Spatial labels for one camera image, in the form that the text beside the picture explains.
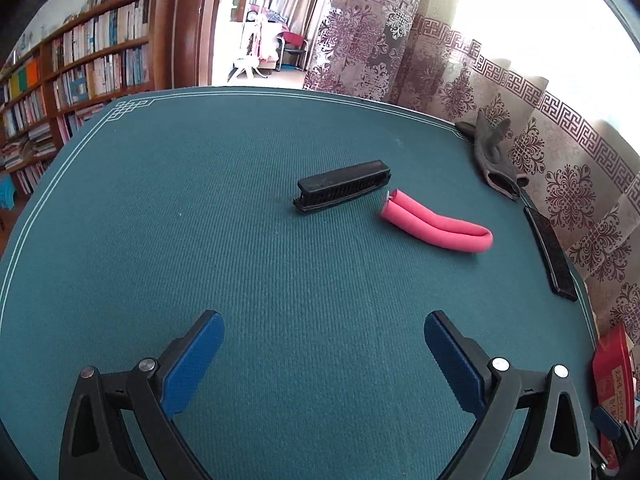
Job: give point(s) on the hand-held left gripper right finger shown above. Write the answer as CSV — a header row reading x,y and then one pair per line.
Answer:
x,y
452,360

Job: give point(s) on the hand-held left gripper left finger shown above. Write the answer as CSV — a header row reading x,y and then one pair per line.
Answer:
x,y
192,360

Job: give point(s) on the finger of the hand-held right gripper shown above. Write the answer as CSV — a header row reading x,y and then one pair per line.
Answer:
x,y
605,417

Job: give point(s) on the red tin container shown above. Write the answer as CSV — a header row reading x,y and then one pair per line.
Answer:
x,y
612,365

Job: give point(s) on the pink foam curler rod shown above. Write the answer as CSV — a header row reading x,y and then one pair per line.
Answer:
x,y
435,227

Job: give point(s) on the black comb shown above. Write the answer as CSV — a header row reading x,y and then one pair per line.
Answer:
x,y
340,185

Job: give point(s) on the black phone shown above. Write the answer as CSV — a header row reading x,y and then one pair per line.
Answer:
x,y
550,255

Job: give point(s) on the grey work glove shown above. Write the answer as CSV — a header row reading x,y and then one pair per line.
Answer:
x,y
492,155

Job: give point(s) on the patterned curtain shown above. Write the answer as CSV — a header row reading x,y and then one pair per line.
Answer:
x,y
550,125

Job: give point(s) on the white stool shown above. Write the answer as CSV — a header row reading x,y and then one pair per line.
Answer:
x,y
247,67

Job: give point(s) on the wooden bookshelf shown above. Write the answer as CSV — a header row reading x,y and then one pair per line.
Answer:
x,y
160,35

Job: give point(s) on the red chair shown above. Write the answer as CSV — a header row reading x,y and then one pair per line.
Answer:
x,y
295,42

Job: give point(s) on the rows of shelved books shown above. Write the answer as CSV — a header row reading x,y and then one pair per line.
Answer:
x,y
100,30

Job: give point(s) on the wooden door frame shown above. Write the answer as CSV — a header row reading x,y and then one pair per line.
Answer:
x,y
195,25

